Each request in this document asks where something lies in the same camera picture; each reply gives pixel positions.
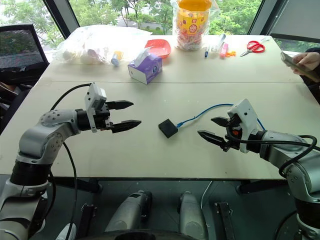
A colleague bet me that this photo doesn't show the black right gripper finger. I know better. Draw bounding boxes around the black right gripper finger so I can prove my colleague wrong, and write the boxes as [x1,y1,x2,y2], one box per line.
[210,116,232,128]
[197,129,230,151]

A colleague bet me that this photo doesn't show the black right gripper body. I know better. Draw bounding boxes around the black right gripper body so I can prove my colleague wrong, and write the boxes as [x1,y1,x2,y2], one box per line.
[224,112,245,153]

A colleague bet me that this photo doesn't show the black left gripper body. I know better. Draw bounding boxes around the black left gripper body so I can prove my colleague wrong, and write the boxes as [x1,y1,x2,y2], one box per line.
[93,102,114,131]

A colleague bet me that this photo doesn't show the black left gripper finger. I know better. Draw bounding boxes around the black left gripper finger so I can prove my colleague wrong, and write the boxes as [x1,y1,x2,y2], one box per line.
[104,99,135,111]
[110,120,143,134]

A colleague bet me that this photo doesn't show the black square adapter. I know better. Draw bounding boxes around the black square adapter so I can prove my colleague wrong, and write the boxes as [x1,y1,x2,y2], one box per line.
[158,118,179,139]

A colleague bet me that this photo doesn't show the bystander bare hand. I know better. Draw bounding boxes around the bystander bare hand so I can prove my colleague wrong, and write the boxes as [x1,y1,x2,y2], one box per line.
[291,52,320,76]

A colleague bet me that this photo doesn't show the purple tissue box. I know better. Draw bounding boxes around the purple tissue box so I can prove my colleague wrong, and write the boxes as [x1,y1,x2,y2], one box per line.
[127,47,164,86]

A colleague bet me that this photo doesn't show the yellow blue glue stick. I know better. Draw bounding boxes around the yellow blue glue stick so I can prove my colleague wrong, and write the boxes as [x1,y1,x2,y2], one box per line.
[110,50,125,67]

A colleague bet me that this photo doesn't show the clear plastic bag with items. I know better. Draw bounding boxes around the clear plastic bag with items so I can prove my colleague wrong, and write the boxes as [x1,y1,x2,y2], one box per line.
[53,24,153,67]

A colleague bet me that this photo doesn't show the black table leg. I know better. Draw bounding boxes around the black table leg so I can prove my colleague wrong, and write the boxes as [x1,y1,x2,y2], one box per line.
[53,176,104,195]

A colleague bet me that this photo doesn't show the red plastic bowl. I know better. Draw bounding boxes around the red plastic bowl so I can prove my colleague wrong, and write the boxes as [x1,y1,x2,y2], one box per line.
[144,38,172,60]

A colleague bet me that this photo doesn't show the pink marker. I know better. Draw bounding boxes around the pink marker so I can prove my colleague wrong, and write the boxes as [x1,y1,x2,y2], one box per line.
[219,42,229,59]

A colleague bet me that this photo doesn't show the silver right robot leg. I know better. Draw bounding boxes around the silver right robot leg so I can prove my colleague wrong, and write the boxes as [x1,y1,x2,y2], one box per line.
[177,190,209,240]

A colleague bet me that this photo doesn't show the silver robot leg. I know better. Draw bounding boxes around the silver robot leg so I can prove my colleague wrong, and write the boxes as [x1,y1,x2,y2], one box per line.
[177,190,209,240]
[104,190,154,234]

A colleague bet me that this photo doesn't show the silver left robot leg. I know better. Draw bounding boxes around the silver left robot leg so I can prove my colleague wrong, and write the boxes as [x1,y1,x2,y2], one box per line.
[104,190,154,234]

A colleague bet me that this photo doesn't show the bystander smartphone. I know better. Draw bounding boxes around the bystander smartphone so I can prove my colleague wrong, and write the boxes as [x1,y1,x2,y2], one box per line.
[280,50,320,83]

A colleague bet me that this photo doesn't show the bystander dark sleeve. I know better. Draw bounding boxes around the bystander dark sleeve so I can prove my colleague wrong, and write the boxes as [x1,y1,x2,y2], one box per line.
[301,46,320,106]

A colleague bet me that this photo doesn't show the candy jar with orange lid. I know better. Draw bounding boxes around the candy jar with orange lid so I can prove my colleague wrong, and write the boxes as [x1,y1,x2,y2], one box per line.
[175,0,211,51]

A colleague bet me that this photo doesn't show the black mesh office chair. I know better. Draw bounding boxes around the black mesh office chair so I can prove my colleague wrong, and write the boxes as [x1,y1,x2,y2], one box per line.
[0,23,50,87]

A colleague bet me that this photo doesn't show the clear bag around jar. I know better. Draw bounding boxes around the clear bag around jar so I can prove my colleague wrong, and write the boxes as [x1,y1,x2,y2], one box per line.
[170,0,223,53]

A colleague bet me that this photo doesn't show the blue cable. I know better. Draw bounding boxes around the blue cable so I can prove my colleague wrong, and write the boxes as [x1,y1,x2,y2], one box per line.
[175,103,267,132]

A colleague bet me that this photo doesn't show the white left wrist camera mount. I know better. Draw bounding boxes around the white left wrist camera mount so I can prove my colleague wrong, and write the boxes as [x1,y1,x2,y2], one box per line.
[83,82,108,133]

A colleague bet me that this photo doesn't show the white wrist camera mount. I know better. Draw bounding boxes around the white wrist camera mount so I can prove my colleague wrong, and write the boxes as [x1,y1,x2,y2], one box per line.
[226,98,262,154]
[83,82,108,133]

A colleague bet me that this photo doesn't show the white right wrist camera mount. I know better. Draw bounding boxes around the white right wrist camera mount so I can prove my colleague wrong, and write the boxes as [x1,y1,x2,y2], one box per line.
[226,98,262,154]

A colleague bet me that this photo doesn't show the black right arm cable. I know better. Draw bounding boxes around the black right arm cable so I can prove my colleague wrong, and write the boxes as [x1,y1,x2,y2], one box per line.
[224,134,319,179]

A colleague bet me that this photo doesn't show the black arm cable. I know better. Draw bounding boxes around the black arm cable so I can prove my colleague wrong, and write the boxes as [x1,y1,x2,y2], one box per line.
[224,134,319,179]
[48,83,91,240]

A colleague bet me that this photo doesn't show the white cable under table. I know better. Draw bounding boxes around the white cable under table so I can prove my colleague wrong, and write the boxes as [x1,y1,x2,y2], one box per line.
[200,180,214,229]

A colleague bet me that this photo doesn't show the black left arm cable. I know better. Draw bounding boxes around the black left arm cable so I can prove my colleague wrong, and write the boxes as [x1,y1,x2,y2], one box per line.
[48,83,91,240]

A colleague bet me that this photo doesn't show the red handled scissors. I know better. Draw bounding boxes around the red handled scissors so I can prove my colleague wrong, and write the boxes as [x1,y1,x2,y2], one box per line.
[239,40,266,58]

